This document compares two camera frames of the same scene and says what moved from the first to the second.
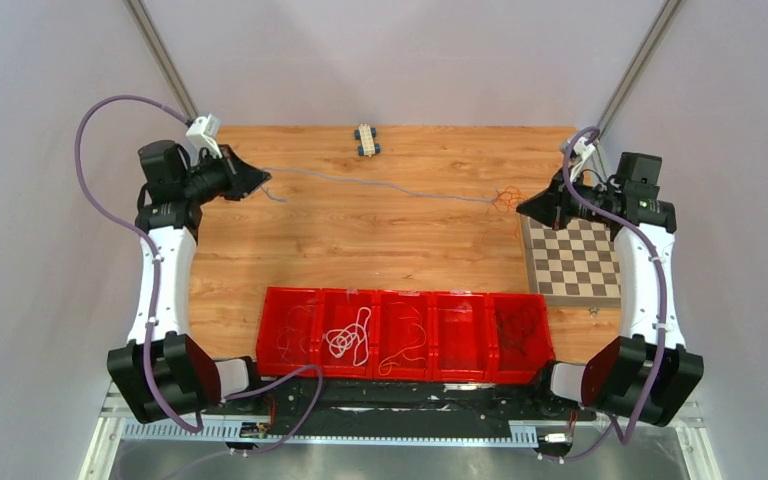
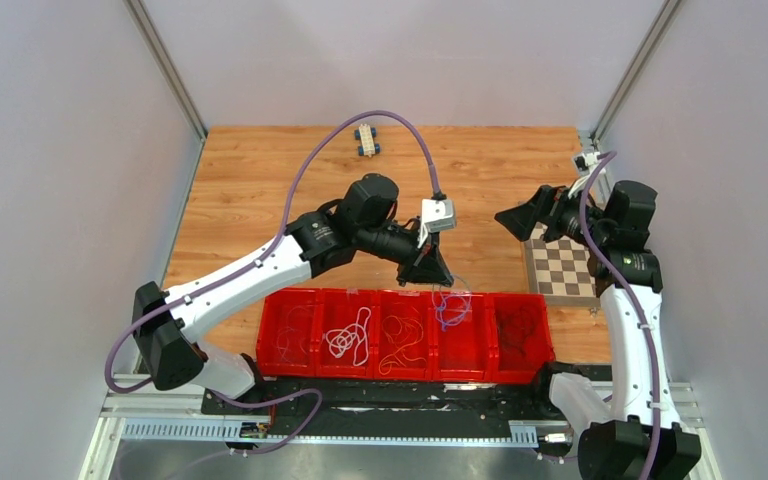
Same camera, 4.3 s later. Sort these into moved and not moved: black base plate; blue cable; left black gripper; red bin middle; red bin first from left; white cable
Moved: blue cable; left black gripper
Not moved: red bin first from left; black base plate; red bin middle; white cable
